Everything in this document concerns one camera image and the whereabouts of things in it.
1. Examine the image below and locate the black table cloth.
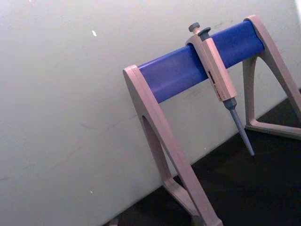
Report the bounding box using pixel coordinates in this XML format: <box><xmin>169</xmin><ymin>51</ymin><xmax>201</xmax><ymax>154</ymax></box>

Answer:
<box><xmin>103</xmin><ymin>87</ymin><xmax>301</xmax><ymax>226</ymax></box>

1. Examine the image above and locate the beige pipette grey tip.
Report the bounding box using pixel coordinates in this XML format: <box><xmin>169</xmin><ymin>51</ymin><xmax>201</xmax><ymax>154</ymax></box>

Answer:
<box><xmin>184</xmin><ymin>22</ymin><xmax>256</xmax><ymax>157</ymax></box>

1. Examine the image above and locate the beige pipette stand blue bar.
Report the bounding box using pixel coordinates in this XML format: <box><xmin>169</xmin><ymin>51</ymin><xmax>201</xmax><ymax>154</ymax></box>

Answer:
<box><xmin>122</xmin><ymin>15</ymin><xmax>301</xmax><ymax>226</ymax></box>

